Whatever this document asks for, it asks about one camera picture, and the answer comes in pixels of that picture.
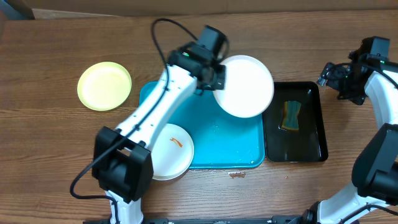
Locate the blue plastic tray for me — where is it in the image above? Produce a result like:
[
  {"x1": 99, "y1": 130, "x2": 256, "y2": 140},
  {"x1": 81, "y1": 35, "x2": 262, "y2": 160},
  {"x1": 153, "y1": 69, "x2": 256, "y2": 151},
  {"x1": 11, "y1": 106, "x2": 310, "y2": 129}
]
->
[{"x1": 139, "y1": 80, "x2": 266, "y2": 170}]

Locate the yellow plate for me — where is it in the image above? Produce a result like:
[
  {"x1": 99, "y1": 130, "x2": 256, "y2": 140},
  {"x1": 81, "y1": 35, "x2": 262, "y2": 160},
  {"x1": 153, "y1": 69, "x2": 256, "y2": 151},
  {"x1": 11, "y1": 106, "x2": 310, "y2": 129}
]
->
[{"x1": 76, "y1": 62, "x2": 132, "y2": 111}]

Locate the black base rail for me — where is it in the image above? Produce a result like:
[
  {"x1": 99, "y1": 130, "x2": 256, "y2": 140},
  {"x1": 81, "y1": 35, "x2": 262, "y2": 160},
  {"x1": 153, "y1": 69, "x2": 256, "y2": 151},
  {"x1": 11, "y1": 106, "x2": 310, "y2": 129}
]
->
[{"x1": 82, "y1": 215, "x2": 361, "y2": 224}]

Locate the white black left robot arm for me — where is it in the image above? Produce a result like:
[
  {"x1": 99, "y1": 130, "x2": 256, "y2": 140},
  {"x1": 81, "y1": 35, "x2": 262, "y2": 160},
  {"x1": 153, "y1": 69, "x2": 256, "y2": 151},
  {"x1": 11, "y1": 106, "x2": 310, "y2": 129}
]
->
[{"x1": 89, "y1": 40, "x2": 229, "y2": 223}]

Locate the black water tray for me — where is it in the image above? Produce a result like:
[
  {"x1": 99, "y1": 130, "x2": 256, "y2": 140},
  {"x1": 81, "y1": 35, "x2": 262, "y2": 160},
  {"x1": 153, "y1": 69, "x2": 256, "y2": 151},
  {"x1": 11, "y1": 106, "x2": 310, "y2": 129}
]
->
[{"x1": 262, "y1": 82, "x2": 328, "y2": 162}]

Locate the green yellow sponge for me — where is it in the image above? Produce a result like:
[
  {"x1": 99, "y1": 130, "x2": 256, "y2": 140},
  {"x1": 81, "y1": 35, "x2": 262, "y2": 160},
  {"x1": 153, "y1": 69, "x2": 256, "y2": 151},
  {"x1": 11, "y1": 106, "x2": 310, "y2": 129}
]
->
[{"x1": 280, "y1": 101, "x2": 301, "y2": 131}]

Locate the white plate with red ring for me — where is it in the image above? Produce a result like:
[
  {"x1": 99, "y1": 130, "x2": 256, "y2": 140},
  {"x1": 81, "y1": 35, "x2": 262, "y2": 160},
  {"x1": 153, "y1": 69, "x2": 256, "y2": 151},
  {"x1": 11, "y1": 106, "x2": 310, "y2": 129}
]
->
[{"x1": 213, "y1": 55, "x2": 274, "y2": 118}]

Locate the brown cardboard backdrop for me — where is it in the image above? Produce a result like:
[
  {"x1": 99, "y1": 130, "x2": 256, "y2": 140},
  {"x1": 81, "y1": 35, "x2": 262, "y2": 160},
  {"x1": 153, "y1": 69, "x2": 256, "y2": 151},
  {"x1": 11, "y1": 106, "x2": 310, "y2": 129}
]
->
[{"x1": 24, "y1": 0, "x2": 397, "y2": 16}]

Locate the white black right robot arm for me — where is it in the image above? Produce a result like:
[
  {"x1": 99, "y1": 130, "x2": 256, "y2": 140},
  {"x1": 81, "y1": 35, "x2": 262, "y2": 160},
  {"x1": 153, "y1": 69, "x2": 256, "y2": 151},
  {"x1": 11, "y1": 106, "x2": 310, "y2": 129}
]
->
[{"x1": 292, "y1": 50, "x2": 397, "y2": 223}]

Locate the white plate with orange streak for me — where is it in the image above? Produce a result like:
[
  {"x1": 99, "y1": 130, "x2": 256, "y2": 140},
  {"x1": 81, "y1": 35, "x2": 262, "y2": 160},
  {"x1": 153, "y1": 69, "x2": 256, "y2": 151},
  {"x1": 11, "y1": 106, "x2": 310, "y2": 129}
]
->
[{"x1": 151, "y1": 124, "x2": 194, "y2": 180}]

